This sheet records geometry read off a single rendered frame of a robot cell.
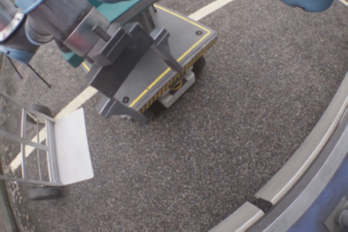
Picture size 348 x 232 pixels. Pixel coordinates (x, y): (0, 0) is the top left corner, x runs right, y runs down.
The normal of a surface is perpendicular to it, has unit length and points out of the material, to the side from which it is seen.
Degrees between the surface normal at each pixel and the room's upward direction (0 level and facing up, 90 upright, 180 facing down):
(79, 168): 0
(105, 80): 67
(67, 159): 0
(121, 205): 0
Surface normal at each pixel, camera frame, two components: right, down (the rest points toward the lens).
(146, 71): -0.18, -0.40
